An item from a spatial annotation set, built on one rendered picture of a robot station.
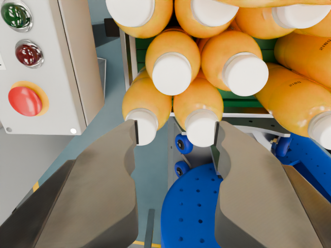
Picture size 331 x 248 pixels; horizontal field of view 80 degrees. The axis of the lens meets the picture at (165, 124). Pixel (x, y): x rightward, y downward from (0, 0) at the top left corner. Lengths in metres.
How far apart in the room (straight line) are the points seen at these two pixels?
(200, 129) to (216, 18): 0.11
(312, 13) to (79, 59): 0.24
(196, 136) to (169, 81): 0.07
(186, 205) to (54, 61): 0.29
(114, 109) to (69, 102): 1.26
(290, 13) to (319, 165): 0.84
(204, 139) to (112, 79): 1.23
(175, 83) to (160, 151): 1.45
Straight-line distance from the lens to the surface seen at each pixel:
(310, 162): 1.01
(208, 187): 0.41
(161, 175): 1.81
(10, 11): 0.25
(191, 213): 0.36
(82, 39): 0.29
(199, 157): 0.49
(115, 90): 1.45
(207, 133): 0.23
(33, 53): 0.25
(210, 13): 0.20
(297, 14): 0.22
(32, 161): 0.83
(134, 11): 0.20
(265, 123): 0.48
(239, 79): 0.21
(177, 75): 0.20
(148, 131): 0.23
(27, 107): 0.27
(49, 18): 0.24
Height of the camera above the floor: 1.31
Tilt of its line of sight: 61 degrees down
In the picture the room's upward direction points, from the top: 174 degrees counter-clockwise
